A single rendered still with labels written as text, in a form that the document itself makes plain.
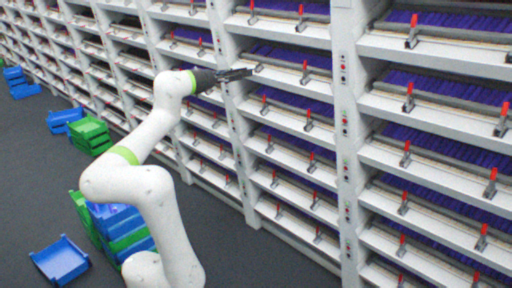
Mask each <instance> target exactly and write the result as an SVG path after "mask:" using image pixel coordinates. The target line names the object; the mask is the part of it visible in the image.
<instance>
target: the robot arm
mask: <svg viewBox="0 0 512 288"><path fill-rule="evenodd" d="M249 76H252V69H247V67H243V68H238V69H233V68H230V70H228V69H226V70H216V71H211V70H209V69H206V70H202V69H200V68H197V67H195V68H194V69H192V70H184V71H169V70H168V71H163V72H161V73H160V74H159V75H158V76H157V77H156V79H155V80H154V106H153V110H152V111H151V112H150V114H149V115H148V117H147V118H146V119H145V120H144V121H143V122H142V123H141V124H140V125H139V126H138V127H137V128H136V129H135V130H134V131H133V132H132V133H130V134H129V135H128V136H126V137H125V138H124V139H123V140H121V141H119V142H117V143H116V144H115V145H113V146H112V147H111V148H109V149H108V150H107V151H106V152H105V153H104V154H102V155H101V156H100V158H98V159H97V160H96V161H95V162H94V163H93V164H91V165H90V166H89V167H88V168H87V169H86V170H85V171H84V172H83V174H82V176H81V178H80V183H79V185H80V190H81V192H82V195H83V196H84V197H85V198H86V199H87V200H88V201H90V202H92V203H95V204H118V203H119V204H126V205H132V206H135V207H137V208H138V210H139V211H140V213H141V215H142V216H143V218H144V220H145V222H146V224H147V226H148V228H149V230H150V232H151V234H152V236H153V239H154V241H155V244H156V246H157V248H158V252H159V254H157V253H155V252H151V251H139V252H137V253H135V254H132V255H131V256H129V257H128V259H127V260H126V261H125V262H124V264H123V266H122V276H123V279H124V281H125V284H126V287H127V288H204V285H205V282H206V274H205V271H204V269H203V268H202V265H201V264H200V262H199V260H198V259H197V257H196V255H195V253H194V251H193V249H192V247H191V245H190V242H189V240H188V237H187V236H186V232H185V229H184V227H183V224H182V220H181V217H180V213H179V210H178V204H177V201H176V196H175V191H174V183H173V179H172V177H171V176H170V174H169V173H168V172H167V171H166V170H164V169H163V168H161V167H159V166H142V164H143V163H144V161H145V160H146V158H147V156H148V155H149V153H150V152H151V151H152V149H153V148H154V147H155V146H156V145H157V144H158V142H159V141H160V140H161V139H162V138H163V137H164V136H165V135H166V134H167V133H168V132H170V131H171V130H172V129H173V128H175V127H176V125H177V124H178V123H179V121H180V118H181V104H182V97H184V96H187V95H190V94H196V97H198V94H201V93H202V92H204V91H206V89H210V88H213V87H214V84H215V83H220V82H225V84H227V83H228V82H234V81H237V80H242V78H245V77H249Z"/></svg>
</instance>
